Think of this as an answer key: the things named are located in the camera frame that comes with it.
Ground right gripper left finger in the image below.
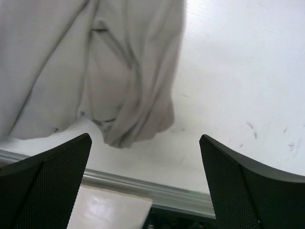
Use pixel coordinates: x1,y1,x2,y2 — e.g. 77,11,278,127
0,133,92,229

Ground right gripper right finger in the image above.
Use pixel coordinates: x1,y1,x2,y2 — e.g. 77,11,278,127
200,135,305,229

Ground grey trousers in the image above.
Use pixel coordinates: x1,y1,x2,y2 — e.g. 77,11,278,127
0,0,186,148

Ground aluminium front rail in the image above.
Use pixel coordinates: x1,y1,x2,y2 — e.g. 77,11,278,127
0,149,216,219

